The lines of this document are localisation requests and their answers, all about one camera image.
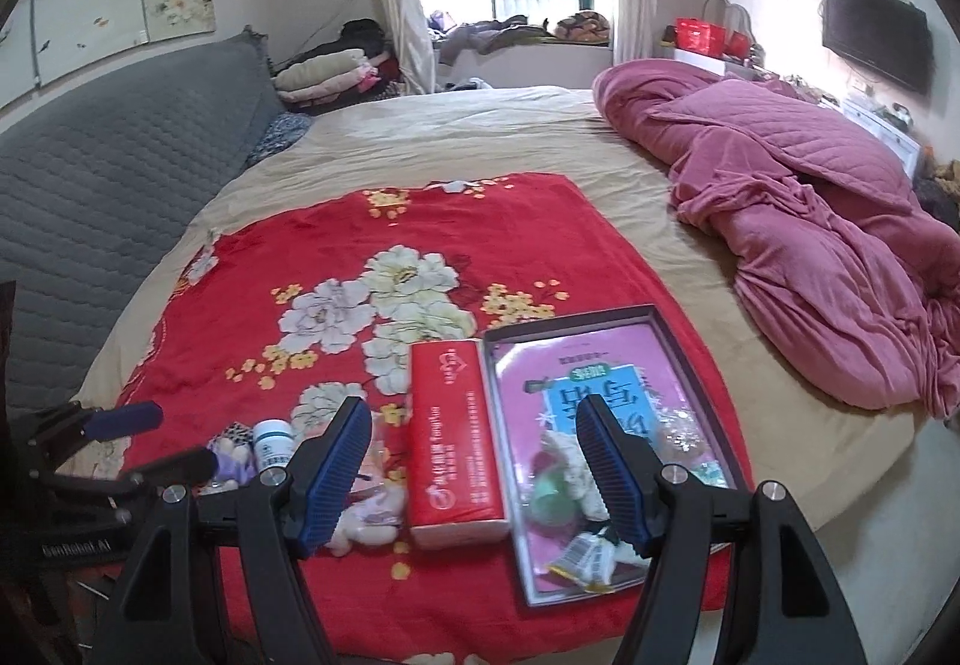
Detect red tissue box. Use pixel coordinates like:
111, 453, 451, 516
407, 340, 511, 551

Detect dark tray with pink book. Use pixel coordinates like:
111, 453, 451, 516
482, 305, 747, 606

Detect green patterned tissue pack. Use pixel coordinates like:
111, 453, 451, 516
652, 408, 713, 465

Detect black television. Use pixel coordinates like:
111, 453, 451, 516
822, 0, 934, 96

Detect grey quilted headboard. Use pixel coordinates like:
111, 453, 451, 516
2, 29, 281, 410

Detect green egg sponge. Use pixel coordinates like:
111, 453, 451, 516
527, 467, 579, 528

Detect blue patterned pillow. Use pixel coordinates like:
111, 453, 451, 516
244, 112, 313, 169

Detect yellow packaged sponge wrapper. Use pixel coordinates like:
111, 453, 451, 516
547, 527, 649, 594

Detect purple plush doll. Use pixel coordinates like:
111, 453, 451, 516
203, 436, 256, 495

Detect white floral scrunchie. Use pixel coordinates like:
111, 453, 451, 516
540, 429, 608, 522

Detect red floral blanket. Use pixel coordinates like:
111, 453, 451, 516
121, 172, 740, 663

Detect pink item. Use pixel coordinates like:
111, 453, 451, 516
325, 413, 407, 558

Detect pink quilt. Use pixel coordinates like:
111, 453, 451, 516
592, 59, 958, 420

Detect beige bed sheet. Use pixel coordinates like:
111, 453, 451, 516
78, 88, 924, 532

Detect red gift bag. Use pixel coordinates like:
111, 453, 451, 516
674, 0, 757, 62

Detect white blue-band bottle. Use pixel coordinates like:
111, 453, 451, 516
252, 420, 295, 473

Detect clothes on window sill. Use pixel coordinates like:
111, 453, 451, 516
434, 10, 612, 67

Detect folded blankets pile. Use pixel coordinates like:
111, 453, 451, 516
272, 18, 400, 116

